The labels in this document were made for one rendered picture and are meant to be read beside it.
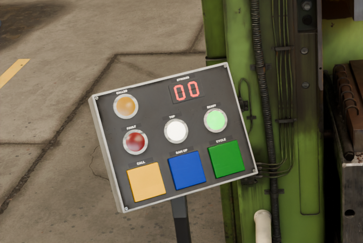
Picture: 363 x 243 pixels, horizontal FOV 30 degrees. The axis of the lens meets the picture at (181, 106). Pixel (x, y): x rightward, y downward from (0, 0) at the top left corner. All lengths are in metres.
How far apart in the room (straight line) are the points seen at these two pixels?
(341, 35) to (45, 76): 3.08
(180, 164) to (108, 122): 0.19
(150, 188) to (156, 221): 1.61
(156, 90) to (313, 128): 0.53
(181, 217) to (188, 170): 0.24
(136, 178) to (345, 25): 0.92
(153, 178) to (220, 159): 0.17
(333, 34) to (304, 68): 0.36
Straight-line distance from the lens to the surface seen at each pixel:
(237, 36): 1.79
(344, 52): 2.20
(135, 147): 1.56
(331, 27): 2.16
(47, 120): 4.27
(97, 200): 3.39
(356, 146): 1.80
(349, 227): 1.86
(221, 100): 1.62
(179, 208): 1.77
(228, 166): 1.61
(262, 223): 2.01
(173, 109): 1.59
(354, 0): 1.63
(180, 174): 1.57
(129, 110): 1.56
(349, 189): 1.79
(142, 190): 1.55
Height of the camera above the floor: 1.84
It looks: 26 degrees down
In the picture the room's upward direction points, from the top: 7 degrees counter-clockwise
